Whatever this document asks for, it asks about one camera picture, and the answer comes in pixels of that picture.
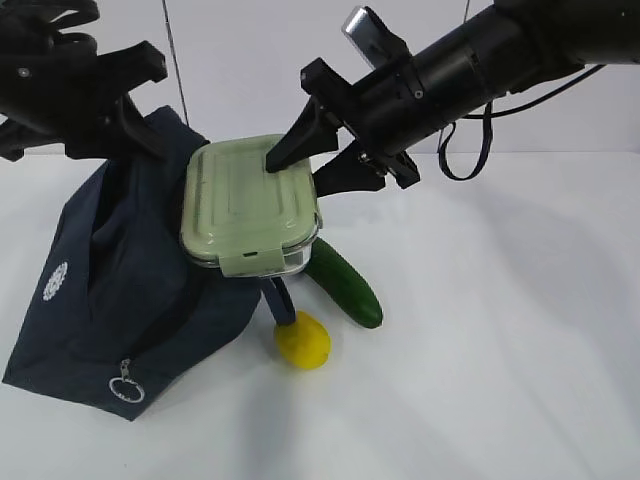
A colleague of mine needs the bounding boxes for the dark blue insulated bag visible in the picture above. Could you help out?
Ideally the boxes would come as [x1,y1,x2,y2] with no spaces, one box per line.
[2,106,295,420]

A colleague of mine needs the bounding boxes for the green cucumber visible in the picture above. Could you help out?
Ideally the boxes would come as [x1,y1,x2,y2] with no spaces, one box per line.
[304,238,384,329]

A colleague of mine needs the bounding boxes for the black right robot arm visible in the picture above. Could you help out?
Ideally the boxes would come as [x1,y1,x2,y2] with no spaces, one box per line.
[266,1,639,196]

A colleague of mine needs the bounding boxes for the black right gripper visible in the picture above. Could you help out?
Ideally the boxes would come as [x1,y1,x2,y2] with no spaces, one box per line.
[265,49,473,197]

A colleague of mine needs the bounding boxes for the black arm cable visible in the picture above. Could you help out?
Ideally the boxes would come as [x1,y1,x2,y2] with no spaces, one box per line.
[437,62,609,181]
[29,0,101,56]

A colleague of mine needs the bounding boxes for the green lid glass container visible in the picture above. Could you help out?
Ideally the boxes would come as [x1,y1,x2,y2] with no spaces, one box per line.
[180,134,322,278]

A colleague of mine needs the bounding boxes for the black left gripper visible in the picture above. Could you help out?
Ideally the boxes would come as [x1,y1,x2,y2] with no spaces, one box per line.
[1,34,167,160]

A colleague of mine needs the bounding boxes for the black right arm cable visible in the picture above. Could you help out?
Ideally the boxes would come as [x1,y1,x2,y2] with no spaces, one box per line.
[437,62,609,181]

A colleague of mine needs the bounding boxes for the silver zipper pull ring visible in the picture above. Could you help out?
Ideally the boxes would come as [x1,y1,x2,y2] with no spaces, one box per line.
[108,358,145,404]

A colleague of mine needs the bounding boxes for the yellow lemon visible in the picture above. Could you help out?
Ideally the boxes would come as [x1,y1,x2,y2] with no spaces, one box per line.
[273,310,331,370]

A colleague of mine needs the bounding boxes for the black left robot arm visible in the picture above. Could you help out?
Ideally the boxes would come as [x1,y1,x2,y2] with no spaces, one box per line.
[1,1,167,162]

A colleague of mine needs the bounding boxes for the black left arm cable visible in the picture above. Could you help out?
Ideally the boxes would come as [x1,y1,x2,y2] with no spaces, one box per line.
[29,0,101,56]

